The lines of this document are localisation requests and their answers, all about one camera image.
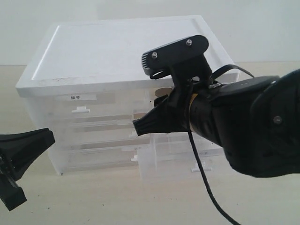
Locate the clear middle wide drawer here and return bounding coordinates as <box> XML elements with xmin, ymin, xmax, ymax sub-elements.
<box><xmin>49</xmin><ymin>118</ymin><xmax>150</xmax><ymax>146</ymax></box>

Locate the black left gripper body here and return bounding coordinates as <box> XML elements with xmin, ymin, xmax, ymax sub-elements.
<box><xmin>0</xmin><ymin>157</ymin><xmax>26</xmax><ymax>211</ymax></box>

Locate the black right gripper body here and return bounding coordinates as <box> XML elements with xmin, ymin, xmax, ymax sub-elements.
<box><xmin>166</xmin><ymin>86</ymin><xmax>192</xmax><ymax>133</ymax></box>

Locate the black ribbon cable loop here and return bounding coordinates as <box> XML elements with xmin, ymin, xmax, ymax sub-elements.
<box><xmin>210</xmin><ymin>64</ymin><xmax>255</xmax><ymax>82</ymax></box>

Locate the clear bottom wide drawer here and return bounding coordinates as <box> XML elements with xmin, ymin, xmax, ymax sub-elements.
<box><xmin>48</xmin><ymin>143</ymin><xmax>150</xmax><ymax>174</ymax></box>

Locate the clear wide drawer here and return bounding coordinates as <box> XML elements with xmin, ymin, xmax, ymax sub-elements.
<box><xmin>49</xmin><ymin>118</ymin><xmax>150</xmax><ymax>146</ymax></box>
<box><xmin>48</xmin><ymin>143</ymin><xmax>150</xmax><ymax>174</ymax></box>

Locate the key bunch with blue tag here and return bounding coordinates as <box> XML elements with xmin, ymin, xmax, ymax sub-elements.
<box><xmin>155</xmin><ymin>87</ymin><xmax>173</xmax><ymax>97</ymax></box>

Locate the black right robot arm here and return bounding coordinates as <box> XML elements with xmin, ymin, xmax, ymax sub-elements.
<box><xmin>133</xmin><ymin>70</ymin><xmax>300</xmax><ymax>178</ymax></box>

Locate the white plastic drawer cabinet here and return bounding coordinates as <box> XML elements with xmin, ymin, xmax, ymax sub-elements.
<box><xmin>15</xmin><ymin>15</ymin><xmax>241</xmax><ymax>175</ymax></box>

